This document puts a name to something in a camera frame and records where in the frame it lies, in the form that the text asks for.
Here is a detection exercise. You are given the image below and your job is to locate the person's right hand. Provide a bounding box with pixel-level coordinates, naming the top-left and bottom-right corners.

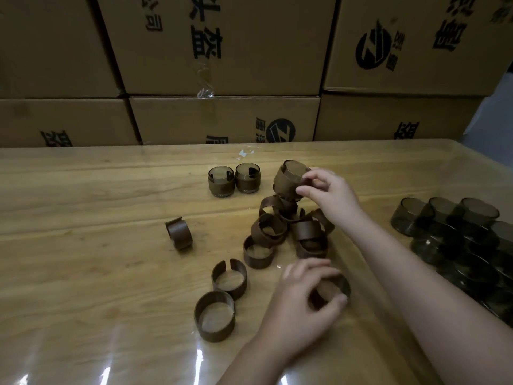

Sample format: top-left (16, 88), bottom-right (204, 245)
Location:
top-left (296, 167), bottom-right (368, 233)

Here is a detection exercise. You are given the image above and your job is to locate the person's left hand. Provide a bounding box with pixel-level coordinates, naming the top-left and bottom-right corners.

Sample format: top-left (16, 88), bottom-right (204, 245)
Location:
top-left (256, 258), bottom-right (348, 357)

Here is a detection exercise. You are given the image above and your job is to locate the smoky tinted glass cup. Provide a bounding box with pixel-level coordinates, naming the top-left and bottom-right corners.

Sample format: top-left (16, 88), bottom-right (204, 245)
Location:
top-left (235, 162), bottom-right (262, 194)
top-left (207, 165), bottom-right (236, 198)
top-left (273, 159), bottom-right (313, 201)

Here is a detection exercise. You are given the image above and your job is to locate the cluster of smoky glass cups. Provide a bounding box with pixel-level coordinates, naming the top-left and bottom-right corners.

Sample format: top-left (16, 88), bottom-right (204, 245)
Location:
top-left (390, 197), bottom-right (513, 329)

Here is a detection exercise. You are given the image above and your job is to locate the person's right forearm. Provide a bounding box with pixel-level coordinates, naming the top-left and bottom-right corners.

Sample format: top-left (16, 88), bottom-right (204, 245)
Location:
top-left (340, 214), bottom-right (513, 385)

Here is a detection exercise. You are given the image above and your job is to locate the stack of brown cardboard boxes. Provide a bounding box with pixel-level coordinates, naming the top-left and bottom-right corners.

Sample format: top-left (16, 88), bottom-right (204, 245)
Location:
top-left (0, 0), bottom-right (513, 148)

